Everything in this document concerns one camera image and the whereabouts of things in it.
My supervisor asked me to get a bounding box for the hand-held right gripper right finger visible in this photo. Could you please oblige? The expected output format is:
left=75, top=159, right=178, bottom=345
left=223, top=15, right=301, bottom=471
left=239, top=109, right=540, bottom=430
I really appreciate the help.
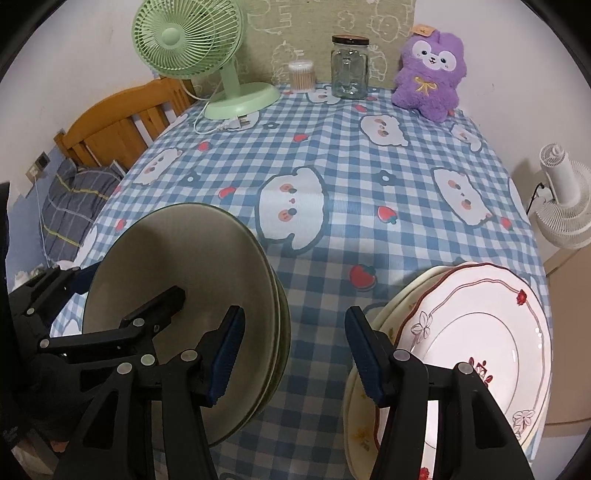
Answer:
left=345, top=305, right=536, bottom=480

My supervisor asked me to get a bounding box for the grey striped cloth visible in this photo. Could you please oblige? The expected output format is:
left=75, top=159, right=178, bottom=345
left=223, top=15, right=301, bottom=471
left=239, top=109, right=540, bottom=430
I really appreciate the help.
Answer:
left=39, top=159, right=125, bottom=268

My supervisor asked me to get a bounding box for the purple plush toy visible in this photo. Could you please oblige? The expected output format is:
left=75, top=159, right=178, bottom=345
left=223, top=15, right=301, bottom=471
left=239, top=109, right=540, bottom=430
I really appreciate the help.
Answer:
left=392, top=25, right=467, bottom=123

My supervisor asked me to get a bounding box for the white standing fan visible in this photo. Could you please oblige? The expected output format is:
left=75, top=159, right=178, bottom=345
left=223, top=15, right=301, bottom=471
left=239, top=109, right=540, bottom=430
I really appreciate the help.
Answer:
left=531, top=143, right=591, bottom=250

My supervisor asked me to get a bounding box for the blue checked printed tablecloth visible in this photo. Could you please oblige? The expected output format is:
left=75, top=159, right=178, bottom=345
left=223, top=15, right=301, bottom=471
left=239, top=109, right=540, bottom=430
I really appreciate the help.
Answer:
left=46, top=83, right=552, bottom=480

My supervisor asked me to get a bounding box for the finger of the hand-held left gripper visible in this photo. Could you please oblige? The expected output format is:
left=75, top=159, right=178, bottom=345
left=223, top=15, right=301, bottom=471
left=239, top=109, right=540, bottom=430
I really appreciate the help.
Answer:
left=8, top=262, right=101, bottom=342
left=39, top=285, right=186, bottom=370

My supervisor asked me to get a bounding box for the grey floral ceramic bowl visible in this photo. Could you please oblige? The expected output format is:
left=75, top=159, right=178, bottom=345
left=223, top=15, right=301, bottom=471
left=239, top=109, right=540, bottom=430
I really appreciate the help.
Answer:
left=83, top=202, right=279, bottom=446
left=212, top=217, right=293, bottom=439
left=203, top=208, right=285, bottom=444

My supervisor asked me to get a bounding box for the white red-trimmed plate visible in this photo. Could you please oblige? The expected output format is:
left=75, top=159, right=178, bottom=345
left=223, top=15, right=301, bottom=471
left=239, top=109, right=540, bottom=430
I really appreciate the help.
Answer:
left=375, top=264, right=554, bottom=480

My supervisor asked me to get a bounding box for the beige cabinet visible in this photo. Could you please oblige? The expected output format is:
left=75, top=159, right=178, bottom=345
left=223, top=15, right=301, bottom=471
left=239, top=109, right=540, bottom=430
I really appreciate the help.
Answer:
left=545, top=244, right=591, bottom=425

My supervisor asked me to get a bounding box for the cream scalloped yellow-flower plate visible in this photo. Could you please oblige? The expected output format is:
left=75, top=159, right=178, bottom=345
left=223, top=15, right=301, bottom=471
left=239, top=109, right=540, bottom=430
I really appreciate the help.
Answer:
left=369, top=262, right=532, bottom=352

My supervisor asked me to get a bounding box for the cream beaded yellow-flower plate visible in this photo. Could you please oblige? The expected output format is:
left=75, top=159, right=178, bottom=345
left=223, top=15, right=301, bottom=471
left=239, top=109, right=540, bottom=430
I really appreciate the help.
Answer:
left=344, top=265, right=485, bottom=480

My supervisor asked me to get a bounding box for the clear glass jar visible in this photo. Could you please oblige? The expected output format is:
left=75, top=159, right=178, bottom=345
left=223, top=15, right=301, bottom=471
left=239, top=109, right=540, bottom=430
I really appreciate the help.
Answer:
left=330, top=34, right=370, bottom=100

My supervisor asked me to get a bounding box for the cotton swab box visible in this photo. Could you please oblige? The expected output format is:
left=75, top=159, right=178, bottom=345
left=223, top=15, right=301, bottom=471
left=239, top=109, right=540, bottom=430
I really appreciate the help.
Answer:
left=288, top=60, right=317, bottom=93

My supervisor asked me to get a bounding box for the green desk fan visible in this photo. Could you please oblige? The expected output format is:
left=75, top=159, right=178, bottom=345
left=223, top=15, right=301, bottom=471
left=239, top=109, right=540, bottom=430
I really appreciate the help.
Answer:
left=132, top=0, right=281, bottom=121

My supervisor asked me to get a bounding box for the green printed wall cloth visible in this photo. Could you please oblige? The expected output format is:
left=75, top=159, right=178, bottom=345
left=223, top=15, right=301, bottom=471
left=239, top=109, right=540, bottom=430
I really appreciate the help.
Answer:
left=240, top=0, right=419, bottom=88

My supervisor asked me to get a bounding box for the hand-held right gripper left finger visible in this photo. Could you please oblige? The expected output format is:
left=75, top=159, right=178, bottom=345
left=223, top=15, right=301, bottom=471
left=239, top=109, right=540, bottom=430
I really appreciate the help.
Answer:
left=53, top=305, right=246, bottom=480

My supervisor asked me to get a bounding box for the dark cloth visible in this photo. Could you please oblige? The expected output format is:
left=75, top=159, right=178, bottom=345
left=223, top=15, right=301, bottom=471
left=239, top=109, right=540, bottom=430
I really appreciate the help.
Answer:
left=0, top=182, right=11, bottom=296

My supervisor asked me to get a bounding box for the white fan power cable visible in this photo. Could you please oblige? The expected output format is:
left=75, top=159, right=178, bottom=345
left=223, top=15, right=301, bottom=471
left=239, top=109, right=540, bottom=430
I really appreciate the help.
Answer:
left=182, top=78, right=259, bottom=136

